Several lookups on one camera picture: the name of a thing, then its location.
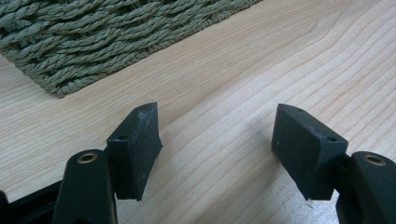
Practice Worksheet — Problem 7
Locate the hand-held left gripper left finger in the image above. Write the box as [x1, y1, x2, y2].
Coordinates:
[106, 102, 163, 202]

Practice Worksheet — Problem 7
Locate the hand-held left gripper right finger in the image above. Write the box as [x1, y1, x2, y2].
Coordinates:
[271, 104, 349, 201]

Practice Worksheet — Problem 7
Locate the green woven basket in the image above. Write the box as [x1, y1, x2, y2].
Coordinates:
[0, 0, 264, 99]

